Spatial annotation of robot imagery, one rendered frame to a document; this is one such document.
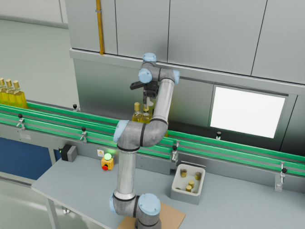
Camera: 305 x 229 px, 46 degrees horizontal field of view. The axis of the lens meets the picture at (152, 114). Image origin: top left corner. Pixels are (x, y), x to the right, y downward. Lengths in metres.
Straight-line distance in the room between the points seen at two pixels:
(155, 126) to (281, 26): 0.84
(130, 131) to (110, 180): 0.71
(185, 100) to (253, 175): 0.63
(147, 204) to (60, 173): 0.76
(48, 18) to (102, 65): 3.89
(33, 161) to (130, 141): 1.28
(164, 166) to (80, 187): 0.55
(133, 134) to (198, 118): 0.76
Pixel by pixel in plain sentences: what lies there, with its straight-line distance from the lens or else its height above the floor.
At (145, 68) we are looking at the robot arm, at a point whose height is 1.50.
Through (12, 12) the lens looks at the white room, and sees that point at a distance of 6.54.
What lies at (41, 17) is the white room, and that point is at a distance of 6.25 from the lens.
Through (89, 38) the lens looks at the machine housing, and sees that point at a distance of 2.31.
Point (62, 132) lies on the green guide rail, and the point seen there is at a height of 0.91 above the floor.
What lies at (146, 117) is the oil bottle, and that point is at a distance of 2.25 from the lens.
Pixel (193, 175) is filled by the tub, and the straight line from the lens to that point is 2.34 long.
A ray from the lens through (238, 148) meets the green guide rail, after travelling 2.35.
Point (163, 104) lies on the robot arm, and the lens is 1.79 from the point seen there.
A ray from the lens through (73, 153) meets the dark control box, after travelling 2.45.
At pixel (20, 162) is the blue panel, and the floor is 0.50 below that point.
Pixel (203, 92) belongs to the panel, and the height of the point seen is 1.25.
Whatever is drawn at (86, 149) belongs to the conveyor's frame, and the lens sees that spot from 2.45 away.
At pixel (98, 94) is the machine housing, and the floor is 1.06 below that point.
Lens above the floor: 2.50
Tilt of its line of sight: 38 degrees down
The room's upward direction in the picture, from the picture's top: 1 degrees clockwise
